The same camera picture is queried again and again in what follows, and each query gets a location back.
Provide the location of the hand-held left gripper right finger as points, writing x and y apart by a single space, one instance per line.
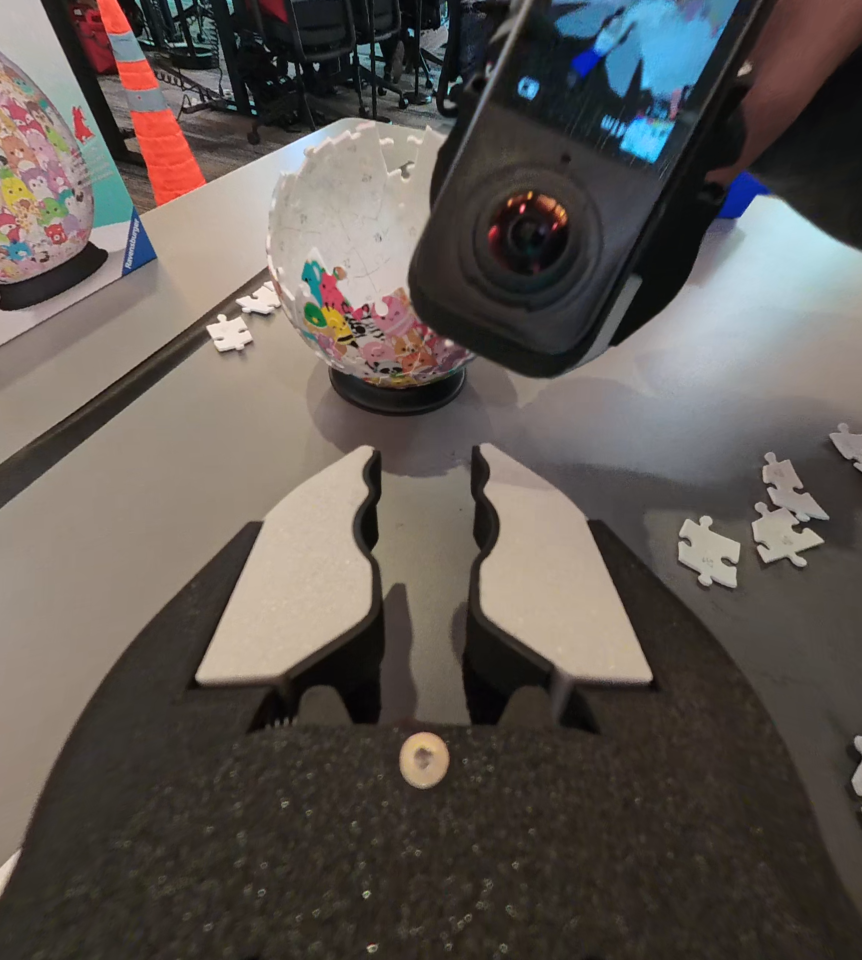
558 600

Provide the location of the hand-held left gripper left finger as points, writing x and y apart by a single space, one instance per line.
289 600

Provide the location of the black ball stand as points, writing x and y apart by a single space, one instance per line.
397 393

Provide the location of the colourful puzzle ball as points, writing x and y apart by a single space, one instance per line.
349 255

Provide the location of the teal puzzle box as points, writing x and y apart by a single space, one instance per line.
26 180

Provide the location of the person's right hand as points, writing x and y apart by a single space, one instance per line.
798 75

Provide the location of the blue plastic bin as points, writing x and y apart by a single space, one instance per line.
746 195

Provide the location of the orange plastic object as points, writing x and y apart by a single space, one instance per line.
154 105

